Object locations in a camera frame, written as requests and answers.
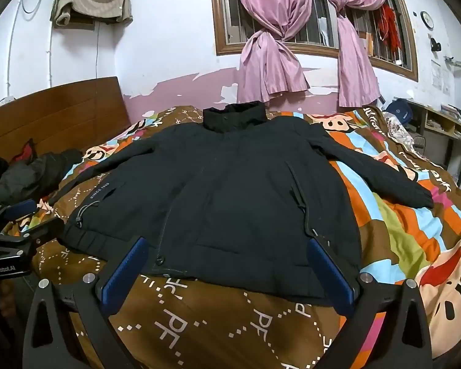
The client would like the black jacket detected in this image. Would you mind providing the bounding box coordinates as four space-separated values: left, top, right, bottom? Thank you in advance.
48 101 435 304

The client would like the white wall pipe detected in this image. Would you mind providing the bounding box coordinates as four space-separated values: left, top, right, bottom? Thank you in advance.
5 0 54 98

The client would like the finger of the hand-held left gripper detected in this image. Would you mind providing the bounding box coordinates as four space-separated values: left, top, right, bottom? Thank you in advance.
2 199 37 220
22 216 64 244

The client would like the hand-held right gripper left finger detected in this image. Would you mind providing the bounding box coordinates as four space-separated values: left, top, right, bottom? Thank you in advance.
22 236 150 369

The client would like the wooden shelf desk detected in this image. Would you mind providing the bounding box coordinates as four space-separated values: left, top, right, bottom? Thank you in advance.
392 98 461 189

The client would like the red hanging ornament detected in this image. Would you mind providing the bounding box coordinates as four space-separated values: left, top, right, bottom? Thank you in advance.
378 3 402 51

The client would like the blue cap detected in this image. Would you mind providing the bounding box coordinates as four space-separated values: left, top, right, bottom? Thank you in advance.
384 98 413 124

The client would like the wooden framed barred window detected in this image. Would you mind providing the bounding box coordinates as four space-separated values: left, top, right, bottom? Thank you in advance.
209 0 419 82

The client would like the floral cloth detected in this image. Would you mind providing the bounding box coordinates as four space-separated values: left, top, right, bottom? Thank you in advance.
382 111 427 158

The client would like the cartoon printed blanket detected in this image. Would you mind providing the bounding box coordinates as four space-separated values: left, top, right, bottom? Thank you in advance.
23 104 461 369

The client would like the wooden headboard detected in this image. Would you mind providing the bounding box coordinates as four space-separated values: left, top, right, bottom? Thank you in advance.
0 76 130 185

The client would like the dark clothes pile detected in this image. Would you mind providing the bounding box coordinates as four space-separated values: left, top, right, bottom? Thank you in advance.
0 148 84 210

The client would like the wide pink curtain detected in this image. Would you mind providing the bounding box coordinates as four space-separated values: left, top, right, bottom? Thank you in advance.
230 0 312 104

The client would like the beige cloth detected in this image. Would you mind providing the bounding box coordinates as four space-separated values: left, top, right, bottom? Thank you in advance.
50 0 133 28

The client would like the white wall paper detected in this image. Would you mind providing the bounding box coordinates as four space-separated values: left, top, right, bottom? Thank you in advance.
430 59 452 93

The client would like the narrow pink curtain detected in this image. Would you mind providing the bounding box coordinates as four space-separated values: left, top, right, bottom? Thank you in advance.
323 0 390 107

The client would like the red cloth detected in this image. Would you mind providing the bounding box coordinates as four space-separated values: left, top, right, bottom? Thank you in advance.
0 138 38 191

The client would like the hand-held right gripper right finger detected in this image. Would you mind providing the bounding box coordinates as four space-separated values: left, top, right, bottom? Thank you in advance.
307 236 435 369

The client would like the thin wall cable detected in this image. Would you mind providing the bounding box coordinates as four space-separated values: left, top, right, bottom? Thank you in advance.
94 25 101 82

